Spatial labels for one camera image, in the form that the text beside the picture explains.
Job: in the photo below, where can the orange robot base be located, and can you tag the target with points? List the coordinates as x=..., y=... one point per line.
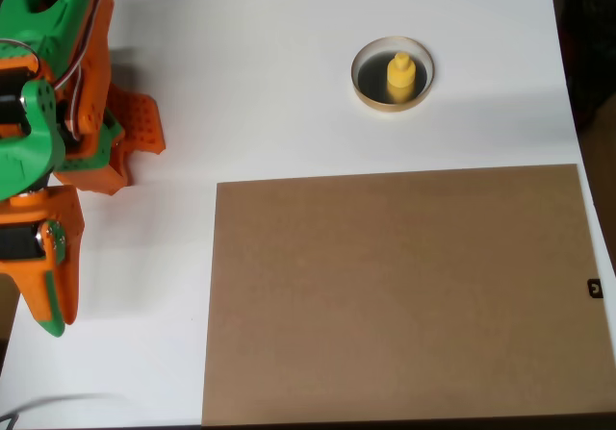
x=142, y=122

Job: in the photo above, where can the orange gripper black servo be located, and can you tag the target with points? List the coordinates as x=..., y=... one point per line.
x=36, y=262

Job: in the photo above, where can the small black clip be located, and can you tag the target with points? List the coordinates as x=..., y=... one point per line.
x=595, y=289

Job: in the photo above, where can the brown fibreboard sheet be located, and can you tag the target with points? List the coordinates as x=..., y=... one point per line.
x=409, y=305

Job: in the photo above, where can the round gold-rimmed dish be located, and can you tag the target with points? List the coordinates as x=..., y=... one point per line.
x=369, y=81

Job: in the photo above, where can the small yellow plastic knob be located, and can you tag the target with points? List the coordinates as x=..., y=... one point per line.
x=400, y=76

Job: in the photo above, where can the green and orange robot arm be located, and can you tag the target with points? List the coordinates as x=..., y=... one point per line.
x=48, y=21

